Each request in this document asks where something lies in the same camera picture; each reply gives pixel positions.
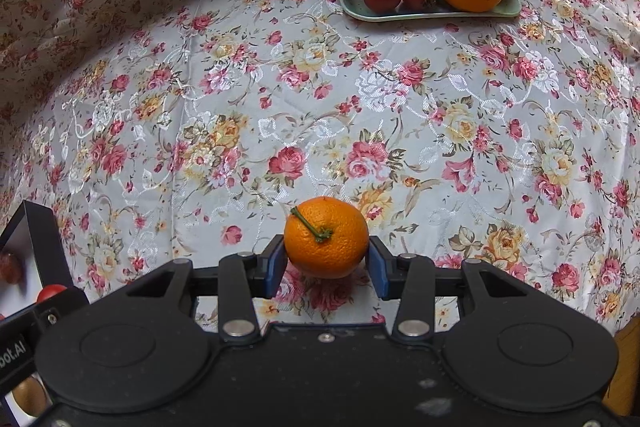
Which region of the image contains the orange mandarin with stem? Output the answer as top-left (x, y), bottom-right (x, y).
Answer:
top-left (283, 196), bottom-right (369, 280)

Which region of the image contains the brown kiwi in box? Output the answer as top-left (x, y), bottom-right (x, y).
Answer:
top-left (11, 376), bottom-right (49, 417)

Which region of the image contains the black box white interior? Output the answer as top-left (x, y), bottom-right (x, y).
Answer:
top-left (0, 199), bottom-right (76, 427)

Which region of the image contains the floral tablecloth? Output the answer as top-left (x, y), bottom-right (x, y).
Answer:
top-left (1, 0), bottom-right (639, 332)

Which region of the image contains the pale green fruit tray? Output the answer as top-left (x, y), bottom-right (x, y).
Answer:
top-left (338, 0), bottom-right (522, 23)

